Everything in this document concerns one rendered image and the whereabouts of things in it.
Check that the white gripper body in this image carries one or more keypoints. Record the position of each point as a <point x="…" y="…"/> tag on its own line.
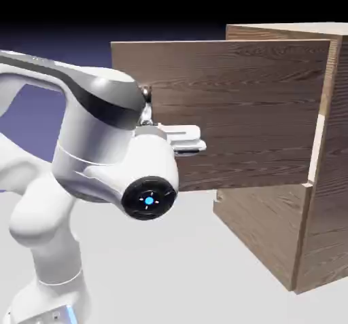
<point x="185" y="136"/>

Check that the small wooden cabinet door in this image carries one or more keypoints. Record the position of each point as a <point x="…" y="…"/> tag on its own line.
<point x="266" y="229"/>

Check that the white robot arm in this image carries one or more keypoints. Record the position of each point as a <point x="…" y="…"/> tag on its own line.
<point x="89" y="144"/>

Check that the large wooden cabinet door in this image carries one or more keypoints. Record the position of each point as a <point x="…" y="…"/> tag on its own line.
<point x="231" y="106"/>

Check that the brown wooden cabinet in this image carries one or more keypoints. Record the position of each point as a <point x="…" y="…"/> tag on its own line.
<point x="330" y="193"/>

